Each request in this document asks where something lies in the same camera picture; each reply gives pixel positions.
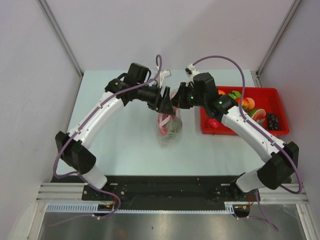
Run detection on red-yellow toy mango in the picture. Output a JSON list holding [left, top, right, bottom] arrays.
[[241, 97, 256, 112]]

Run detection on orange toy tangerine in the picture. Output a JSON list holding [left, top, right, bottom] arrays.
[[218, 90, 226, 95]]

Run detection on red toy tomato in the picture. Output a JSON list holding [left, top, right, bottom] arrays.
[[206, 118, 221, 129]]

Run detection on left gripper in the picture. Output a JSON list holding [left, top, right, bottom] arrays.
[[136, 83, 176, 116]]

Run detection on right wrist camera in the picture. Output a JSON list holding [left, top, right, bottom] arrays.
[[185, 64, 200, 83]]

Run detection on green toy melon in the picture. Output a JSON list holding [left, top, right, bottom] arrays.
[[166, 117, 183, 139]]

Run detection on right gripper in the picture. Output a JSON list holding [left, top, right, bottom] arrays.
[[170, 82, 206, 110]]

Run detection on clear pink-dotted zip bag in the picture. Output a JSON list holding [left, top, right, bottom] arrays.
[[155, 91, 184, 148]]

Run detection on red plastic tray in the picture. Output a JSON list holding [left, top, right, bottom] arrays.
[[199, 85, 291, 138]]

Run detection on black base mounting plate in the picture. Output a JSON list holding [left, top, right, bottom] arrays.
[[51, 175, 261, 212]]

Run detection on aluminium frame rail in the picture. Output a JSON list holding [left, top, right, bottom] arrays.
[[36, 182, 87, 203]]

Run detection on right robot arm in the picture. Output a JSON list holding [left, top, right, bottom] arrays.
[[171, 72, 299, 201]]

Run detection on purple cable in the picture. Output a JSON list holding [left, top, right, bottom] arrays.
[[47, 54, 163, 227], [192, 55, 303, 232]]

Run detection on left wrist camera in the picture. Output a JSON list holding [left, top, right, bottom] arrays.
[[156, 69, 172, 88]]

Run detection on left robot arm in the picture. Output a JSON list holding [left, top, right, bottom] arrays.
[[55, 63, 175, 200]]

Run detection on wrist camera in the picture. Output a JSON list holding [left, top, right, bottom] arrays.
[[156, 69, 172, 88], [185, 64, 200, 83]]

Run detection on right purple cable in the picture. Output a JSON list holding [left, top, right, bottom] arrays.
[[192, 55, 303, 232]]

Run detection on black toy grapes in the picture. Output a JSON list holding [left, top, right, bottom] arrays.
[[266, 112, 281, 131]]

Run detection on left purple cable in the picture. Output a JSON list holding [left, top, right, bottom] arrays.
[[47, 54, 163, 227]]

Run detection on red toy chili pepper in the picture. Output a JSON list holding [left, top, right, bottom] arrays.
[[157, 113, 170, 136]]

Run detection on white slotted cable duct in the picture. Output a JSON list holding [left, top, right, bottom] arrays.
[[46, 201, 237, 215]]

